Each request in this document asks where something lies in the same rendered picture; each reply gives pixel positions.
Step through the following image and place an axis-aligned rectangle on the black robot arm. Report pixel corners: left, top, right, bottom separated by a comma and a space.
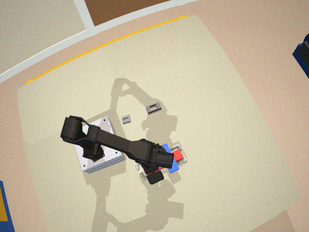
60, 115, 174, 169

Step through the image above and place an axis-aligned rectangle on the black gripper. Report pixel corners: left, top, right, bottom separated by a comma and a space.
141, 164, 164, 185

